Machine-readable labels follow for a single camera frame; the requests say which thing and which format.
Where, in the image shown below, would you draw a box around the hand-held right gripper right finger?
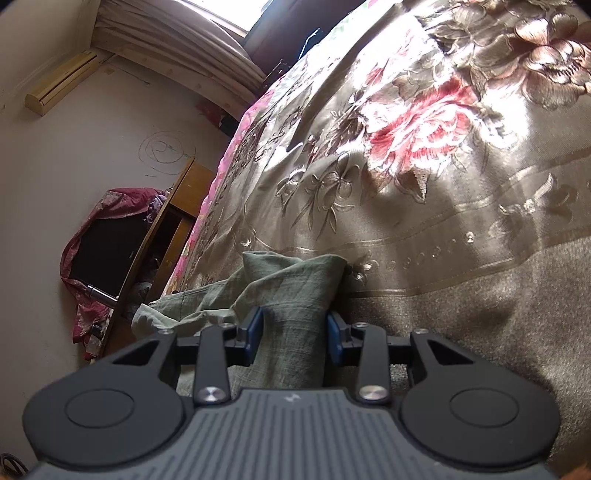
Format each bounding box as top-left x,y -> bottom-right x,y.
326,311 -> 482,406

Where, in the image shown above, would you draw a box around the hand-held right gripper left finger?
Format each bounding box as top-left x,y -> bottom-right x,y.
111,306 -> 265,407

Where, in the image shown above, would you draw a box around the grey-green pants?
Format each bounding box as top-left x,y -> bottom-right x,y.
131,251 -> 347,398

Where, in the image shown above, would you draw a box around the crumpled plastic bags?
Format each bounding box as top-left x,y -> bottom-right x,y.
131,257 -> 163,302

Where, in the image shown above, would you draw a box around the steel thermos flask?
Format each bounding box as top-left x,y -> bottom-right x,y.
87,284 -> 119,308

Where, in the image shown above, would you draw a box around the clear glass jar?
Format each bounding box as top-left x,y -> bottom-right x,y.
85,322 -> 105,361

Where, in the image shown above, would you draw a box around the purple crumpled cloth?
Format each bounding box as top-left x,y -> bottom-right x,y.
145,191 -> 167,223

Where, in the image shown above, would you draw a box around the wooden television cabinet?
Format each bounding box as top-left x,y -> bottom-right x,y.
94,155 -> 218,361

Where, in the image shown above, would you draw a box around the pink cartoon quilt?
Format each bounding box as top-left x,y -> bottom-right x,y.
161,87 -> 279,297

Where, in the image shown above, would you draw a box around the black television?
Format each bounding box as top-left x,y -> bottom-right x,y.
66,216 -> 147,297

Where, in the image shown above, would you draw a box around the gold floral bedspread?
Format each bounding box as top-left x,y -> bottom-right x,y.
161,0 -> 591,472

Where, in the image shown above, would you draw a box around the red patterned cloth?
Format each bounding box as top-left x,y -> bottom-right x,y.
59,186 -> 167,345

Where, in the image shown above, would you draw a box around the maroon padded headboard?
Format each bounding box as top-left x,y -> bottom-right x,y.
242,0 -> 371,80

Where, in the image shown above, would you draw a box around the beige curtain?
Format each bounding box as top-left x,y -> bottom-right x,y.
89,0 -> 267,119

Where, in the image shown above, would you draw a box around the blue cloth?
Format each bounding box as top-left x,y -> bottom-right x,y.
297,27 -> 322,59

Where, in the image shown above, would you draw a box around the cream air conditioner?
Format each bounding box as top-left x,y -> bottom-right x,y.
25,49 -> 100,116

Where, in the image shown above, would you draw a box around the window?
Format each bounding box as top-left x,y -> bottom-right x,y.
184,0 -> 279,36

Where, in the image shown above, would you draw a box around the black cable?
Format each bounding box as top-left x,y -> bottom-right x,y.
0,453 -> 25,477

